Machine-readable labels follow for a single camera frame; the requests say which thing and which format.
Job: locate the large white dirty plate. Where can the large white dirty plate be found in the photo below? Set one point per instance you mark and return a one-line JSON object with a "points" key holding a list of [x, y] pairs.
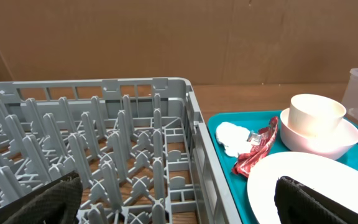
{"points": [[334, 180]]}

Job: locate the cream white cup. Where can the cream white cup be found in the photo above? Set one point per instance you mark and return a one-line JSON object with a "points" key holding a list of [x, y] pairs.
{"points": [[314, 115]]}

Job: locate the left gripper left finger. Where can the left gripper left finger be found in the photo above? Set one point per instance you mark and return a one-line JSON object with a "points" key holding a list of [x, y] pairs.
{"points": [[56, 202]]}

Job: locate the red snack wrapper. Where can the red snack wrapper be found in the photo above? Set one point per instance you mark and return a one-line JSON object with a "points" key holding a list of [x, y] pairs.
{"points": [[265, 139]]}

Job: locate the grey plastic dish rack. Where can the grey plastic dish rack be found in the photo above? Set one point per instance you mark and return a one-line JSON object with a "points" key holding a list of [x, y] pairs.
{"points": [[141, 147]]}

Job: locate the white napkin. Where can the white napkin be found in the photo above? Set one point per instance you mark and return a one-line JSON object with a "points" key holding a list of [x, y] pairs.
{"points": [[234, 139]]}

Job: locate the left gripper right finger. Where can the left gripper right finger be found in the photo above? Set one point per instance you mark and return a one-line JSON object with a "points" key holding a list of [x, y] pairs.
{"points": [[296, 203]]}

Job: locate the pink shallow bowl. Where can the pink shallow bowl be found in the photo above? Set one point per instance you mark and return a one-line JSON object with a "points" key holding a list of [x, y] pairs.
{"points": [[332, 146]]}

